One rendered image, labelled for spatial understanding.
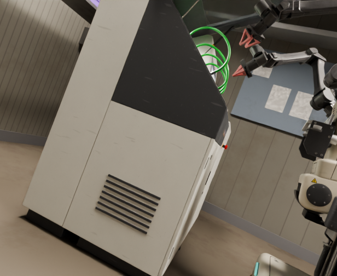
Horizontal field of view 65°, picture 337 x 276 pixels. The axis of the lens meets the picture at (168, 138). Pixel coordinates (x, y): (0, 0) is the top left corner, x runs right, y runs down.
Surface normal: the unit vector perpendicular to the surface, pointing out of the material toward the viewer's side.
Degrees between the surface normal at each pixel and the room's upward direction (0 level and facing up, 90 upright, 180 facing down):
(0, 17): 90
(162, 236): 90
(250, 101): 90
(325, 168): 90
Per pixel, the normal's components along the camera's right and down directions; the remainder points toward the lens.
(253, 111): -0.36, -0.13
